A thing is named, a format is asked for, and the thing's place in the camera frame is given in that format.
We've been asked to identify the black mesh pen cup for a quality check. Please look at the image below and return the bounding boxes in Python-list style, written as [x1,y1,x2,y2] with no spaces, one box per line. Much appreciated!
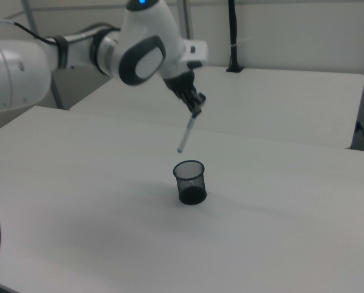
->
[173,159,208,206]

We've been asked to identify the black velcro arm strap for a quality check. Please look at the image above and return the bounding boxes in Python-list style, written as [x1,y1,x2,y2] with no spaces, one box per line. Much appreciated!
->
[54,35,70,70]

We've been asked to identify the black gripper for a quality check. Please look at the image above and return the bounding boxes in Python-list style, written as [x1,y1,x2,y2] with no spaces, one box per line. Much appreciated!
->
[164,70,207,117]

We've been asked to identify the grey partition frame post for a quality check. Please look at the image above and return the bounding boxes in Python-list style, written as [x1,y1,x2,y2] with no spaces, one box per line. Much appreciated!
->
[177,0,195,40]

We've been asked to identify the blue capped white marker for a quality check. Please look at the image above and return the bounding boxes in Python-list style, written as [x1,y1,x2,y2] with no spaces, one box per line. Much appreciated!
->
[176,114,198,154]

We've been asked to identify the white side table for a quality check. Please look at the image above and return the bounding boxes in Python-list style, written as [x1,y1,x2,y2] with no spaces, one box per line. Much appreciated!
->
[69,65,364,150]

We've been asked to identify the black cable-wrapped pole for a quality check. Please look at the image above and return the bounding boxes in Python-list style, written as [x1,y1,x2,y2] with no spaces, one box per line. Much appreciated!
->
[226,0,245,73]

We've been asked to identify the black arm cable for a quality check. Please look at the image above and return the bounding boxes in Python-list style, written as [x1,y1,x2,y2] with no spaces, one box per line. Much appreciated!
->
[0,17,59,45]

